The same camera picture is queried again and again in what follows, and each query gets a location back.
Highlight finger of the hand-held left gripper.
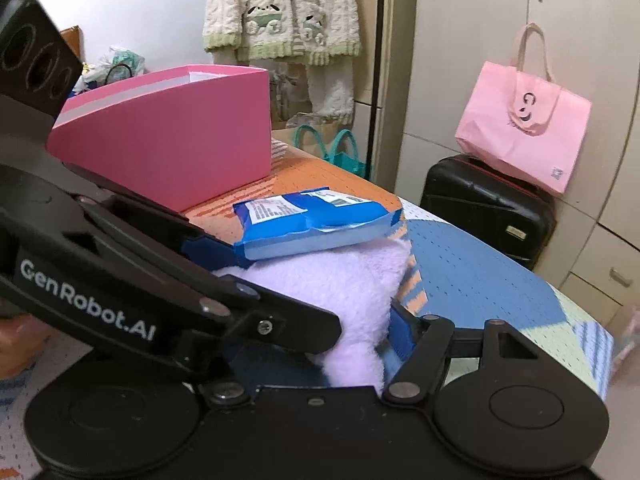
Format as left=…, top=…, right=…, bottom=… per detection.
left=75, top=191, right=252, bottom=270
left=90, top=200, right=344, bottom=357

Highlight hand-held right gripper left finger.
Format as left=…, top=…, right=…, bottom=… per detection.
left=199, top=379, right=262, bottom=407

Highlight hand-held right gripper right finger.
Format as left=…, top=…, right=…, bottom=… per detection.
left=382, top=302, right=542, bottom=405

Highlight lilac fluffy cloth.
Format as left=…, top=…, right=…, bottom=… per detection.
left=212, top=237, right=412, bottom=389

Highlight blue plastic packet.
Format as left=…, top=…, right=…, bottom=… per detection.
left=232, top=187, right=404, bottom=262

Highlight pink cardboard box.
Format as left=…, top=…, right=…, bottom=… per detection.
left=46, top=64, right=273, bottom=213

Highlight person's left hand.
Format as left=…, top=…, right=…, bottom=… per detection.
left=0, top=310, right=53, bottom=382

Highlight colourful knitted blanket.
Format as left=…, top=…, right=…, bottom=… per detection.
left=0, top=140, right=621, bottom=480

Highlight black suitcase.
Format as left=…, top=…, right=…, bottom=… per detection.
left=420, top=155, right=558, bottom=272

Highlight teal tote bag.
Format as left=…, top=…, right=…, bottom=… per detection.
left=327, top=129, right=370, bottom=177

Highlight cream fluffy pants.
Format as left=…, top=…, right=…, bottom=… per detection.
left=304, top=56, right=357, bottom=127

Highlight white green plastic bag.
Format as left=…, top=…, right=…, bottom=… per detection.
left=82, top=45, right=149, bottom=93

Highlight pink tote bag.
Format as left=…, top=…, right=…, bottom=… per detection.
left=454, top=24, right=593, bottom=198

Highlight cream knitted cardigan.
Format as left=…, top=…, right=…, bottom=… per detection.
left=202, top=0, right=362, bottom=66

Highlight beige wardrobe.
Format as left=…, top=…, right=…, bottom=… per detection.
left=385, top=0, right=640, bottom=341

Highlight brown paper bag teal handles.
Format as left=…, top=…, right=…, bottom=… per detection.
left=272, top=112, right=342, bottom=157

